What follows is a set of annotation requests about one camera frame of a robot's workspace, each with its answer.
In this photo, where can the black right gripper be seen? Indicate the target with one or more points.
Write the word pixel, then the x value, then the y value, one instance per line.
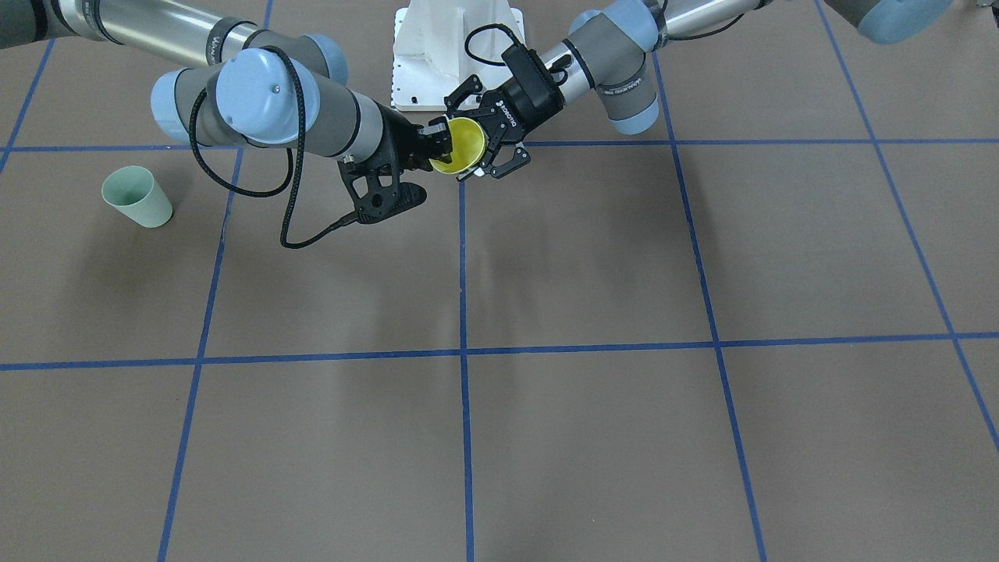
pixel 403 137

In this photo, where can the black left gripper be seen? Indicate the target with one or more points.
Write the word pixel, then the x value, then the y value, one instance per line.
pixel 499 115

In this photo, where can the yellow plastic cup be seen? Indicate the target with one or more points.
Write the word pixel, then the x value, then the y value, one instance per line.
pixel 467 147

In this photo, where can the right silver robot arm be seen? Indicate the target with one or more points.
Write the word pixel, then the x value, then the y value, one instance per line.
pixel 240 84

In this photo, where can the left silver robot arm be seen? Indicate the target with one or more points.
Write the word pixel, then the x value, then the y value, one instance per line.
pixel 607 52

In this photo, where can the green plastic cup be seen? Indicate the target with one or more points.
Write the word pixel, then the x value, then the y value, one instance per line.
pixel 133 191

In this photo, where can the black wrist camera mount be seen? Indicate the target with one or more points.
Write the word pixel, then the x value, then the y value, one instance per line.
pixel 377 191

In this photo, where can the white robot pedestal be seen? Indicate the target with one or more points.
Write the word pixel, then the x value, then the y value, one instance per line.
pixel 430 53

